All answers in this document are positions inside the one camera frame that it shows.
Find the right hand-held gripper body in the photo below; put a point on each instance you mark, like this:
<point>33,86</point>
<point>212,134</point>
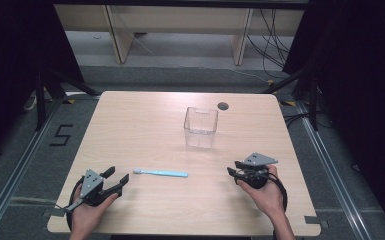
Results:
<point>256,160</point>

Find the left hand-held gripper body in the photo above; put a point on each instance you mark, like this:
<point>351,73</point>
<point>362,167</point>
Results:
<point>91,181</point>

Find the person's left hand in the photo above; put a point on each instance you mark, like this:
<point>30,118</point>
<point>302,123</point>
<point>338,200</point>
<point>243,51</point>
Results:
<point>86,216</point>

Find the person's right hand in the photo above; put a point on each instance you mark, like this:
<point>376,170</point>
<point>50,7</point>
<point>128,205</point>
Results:
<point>270,198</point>

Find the light blue toothbrush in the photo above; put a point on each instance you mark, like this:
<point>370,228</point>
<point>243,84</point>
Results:
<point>166,173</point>

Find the grey tape piece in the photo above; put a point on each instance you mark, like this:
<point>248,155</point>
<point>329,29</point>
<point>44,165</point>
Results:
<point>54,212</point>
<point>315,220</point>

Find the clear plastic container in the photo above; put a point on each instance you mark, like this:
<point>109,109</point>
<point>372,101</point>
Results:
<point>200,128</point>

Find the dark round table grommet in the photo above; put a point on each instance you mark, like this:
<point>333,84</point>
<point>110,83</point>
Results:
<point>223,106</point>

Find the yellow black tape piece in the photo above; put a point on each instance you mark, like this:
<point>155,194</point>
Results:
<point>287,103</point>
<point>270,82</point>
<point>68,101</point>

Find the black metal stand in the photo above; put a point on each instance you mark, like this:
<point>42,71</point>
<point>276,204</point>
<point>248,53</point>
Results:
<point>313,100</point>
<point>40,100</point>

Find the black curtain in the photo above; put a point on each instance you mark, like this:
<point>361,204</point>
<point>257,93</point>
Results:
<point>10,66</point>
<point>360,83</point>

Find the beige wooden desk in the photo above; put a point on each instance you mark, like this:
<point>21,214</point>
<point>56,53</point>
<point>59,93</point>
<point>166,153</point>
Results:
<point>180,20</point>

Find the aluminium floor rail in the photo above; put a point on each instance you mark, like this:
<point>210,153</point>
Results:
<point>333,166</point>
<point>16,170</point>

